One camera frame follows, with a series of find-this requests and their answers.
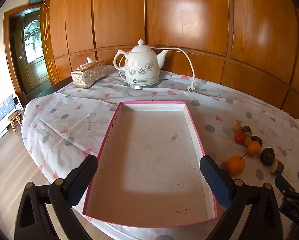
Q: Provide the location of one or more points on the pink shallow cardboard box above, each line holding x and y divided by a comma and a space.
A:
149, 155

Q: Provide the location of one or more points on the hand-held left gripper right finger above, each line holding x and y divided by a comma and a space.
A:
214, 177

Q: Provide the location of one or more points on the small yellow round fruit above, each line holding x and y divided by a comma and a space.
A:
237, 128

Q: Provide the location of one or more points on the small dark cut piece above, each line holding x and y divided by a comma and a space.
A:
246, 130

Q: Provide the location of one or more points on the small orange tangerine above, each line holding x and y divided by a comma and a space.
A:
254, 148

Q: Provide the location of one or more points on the yellow-green small fruit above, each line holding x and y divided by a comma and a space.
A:
247, 140

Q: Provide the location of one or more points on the small dark round fruit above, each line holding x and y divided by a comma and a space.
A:
256, 139

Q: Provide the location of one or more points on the white tissue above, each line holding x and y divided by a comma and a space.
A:
90, 60

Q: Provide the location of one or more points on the silver embossed tissue box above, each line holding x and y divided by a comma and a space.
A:
89, 76

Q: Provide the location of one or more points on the red tomato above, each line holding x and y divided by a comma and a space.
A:
239, 137

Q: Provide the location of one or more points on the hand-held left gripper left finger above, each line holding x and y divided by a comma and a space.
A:
83, 177

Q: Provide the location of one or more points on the silver kettle base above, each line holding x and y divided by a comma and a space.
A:
139, 86

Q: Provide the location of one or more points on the wooden glass door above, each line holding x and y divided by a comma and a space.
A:
32, 42

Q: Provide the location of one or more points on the white floral ceramic kettle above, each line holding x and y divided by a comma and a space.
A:
142, 65

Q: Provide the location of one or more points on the large orange with stem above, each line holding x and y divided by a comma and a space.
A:
235, 165

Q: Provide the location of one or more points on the white patterned tablecloth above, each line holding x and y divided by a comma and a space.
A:
72, 120

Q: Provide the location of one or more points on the dark cylinder piece pale face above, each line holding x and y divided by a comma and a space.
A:
278, 167

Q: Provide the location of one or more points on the small wooden stool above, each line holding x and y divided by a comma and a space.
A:
13, 116

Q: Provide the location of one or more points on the large dark round fruit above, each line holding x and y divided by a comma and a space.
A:
267, 156

